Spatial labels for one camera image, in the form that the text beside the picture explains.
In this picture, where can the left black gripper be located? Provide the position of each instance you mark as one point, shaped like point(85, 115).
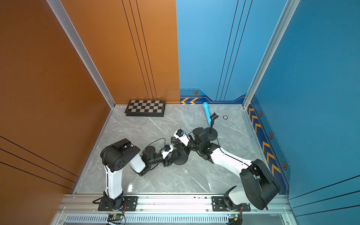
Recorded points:
point(170, 161)

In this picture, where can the black round stand base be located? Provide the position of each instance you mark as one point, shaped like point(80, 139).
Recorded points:
point(211, 133)

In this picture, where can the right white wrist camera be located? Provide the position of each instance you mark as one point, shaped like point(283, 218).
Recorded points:
point(181, 135)

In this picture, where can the right green circuit board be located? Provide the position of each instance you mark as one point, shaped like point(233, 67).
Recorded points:
point(235, 219)

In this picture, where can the black stand pole with clip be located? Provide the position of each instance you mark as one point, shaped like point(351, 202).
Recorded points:
point(213, 117)

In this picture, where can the left green circuit board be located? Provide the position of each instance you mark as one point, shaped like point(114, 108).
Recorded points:
point(115, 218)

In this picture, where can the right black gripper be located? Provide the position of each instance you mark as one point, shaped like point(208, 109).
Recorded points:
point(180, 146)

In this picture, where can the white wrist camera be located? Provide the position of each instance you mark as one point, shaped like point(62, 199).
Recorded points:
point(166, 150)
point(181, 135)

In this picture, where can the light blue toy microphone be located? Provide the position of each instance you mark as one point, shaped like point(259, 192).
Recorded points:
point(207, 112)

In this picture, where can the aluminium rail frame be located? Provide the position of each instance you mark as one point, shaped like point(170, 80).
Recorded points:
point(170, 209)

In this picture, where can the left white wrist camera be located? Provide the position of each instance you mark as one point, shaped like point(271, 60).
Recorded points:
point(166, 150)

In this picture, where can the black white checkerboard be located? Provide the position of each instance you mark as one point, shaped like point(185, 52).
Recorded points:
point(146, 108)

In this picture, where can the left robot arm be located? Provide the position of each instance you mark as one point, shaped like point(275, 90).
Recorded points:
point(127, 148)

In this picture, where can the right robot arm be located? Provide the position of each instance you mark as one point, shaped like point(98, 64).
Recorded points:
point(259, 186)

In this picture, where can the green circuit board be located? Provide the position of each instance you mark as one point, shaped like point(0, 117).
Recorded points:
point(115, 218)
point(235, 219)

